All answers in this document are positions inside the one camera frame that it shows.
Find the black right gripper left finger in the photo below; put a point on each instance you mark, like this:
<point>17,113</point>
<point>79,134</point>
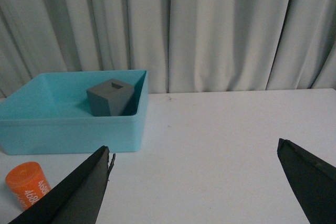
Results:
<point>78,197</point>

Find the white curtain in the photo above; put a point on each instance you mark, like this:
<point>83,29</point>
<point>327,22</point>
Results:
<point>186,45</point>

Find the orange cylinder part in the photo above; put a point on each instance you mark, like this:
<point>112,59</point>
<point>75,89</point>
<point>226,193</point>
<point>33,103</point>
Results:
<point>28,183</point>

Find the light blue plastic box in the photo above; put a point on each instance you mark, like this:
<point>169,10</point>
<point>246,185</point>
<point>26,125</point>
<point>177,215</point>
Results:
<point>51,115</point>

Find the gray block with square hole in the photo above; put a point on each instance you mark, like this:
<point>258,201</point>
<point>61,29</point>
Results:
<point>112,98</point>

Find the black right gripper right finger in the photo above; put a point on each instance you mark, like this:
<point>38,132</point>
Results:
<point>311,179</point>

